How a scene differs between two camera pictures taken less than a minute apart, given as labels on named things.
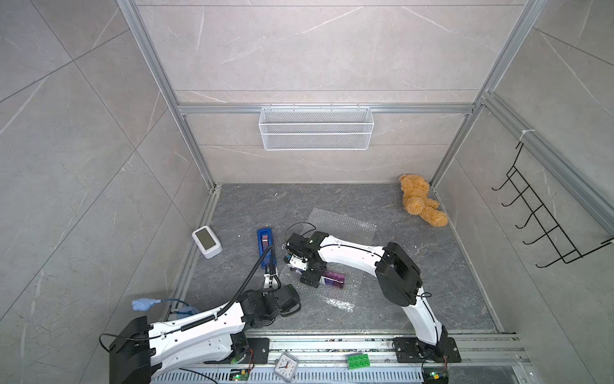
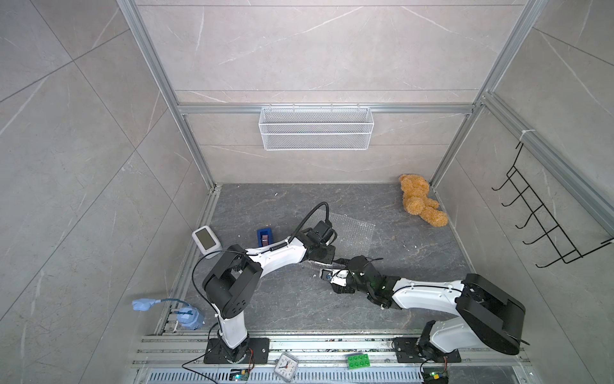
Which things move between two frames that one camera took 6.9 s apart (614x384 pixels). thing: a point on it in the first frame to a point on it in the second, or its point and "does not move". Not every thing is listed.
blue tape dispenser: [265, 241] does not move
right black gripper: [310, 280] to [343, 290]
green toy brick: [359, 361] does not move
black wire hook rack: [564, 246] does not move
